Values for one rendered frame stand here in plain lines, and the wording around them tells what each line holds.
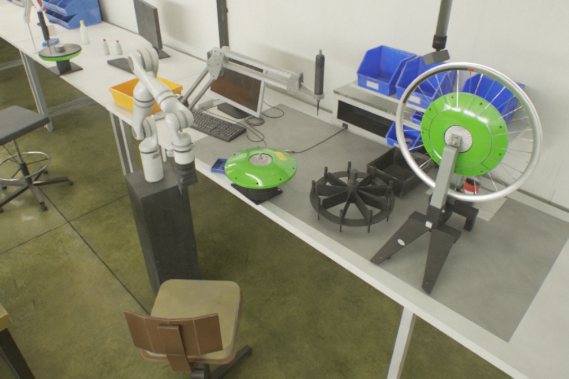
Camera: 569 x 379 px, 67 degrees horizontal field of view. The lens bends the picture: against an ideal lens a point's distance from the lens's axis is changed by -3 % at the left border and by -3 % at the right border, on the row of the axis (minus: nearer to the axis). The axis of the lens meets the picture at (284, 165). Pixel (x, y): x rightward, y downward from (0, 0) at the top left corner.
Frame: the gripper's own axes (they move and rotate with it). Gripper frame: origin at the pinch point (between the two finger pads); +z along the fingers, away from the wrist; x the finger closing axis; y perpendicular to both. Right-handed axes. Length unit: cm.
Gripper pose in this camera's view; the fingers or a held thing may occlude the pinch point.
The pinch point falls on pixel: (187, 192)
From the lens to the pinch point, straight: 189.6
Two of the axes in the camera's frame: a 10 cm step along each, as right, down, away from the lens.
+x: 8.1, -3.2, 4.9
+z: 0.0, 8.4, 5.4
